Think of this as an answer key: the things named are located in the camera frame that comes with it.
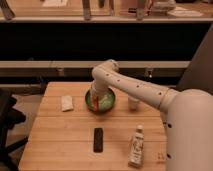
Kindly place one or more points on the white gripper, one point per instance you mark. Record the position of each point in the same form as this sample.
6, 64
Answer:
97, 94

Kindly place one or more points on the white plastic bottle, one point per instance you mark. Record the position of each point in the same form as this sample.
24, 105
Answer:
136, 152

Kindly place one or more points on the green ceramic bowl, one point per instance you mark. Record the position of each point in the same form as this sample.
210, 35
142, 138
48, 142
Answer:
104, 105

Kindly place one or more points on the black office chair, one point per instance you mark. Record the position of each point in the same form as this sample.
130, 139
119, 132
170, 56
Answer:
9, 117

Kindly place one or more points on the grey cabinet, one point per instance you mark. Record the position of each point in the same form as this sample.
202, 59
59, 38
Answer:
199, 73

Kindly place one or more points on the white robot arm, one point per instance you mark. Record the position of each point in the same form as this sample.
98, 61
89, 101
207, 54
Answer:
189, 116

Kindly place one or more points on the black rectangular remote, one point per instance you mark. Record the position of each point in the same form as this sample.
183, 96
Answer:
98, 140

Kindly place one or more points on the white cup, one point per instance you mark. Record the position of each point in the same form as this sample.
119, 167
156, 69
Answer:
133, 103

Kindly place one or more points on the red pepper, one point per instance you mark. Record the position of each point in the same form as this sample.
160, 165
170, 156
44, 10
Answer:
96, 105

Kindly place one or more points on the white folded cloth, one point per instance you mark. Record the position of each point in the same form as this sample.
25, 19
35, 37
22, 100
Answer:
66, 103

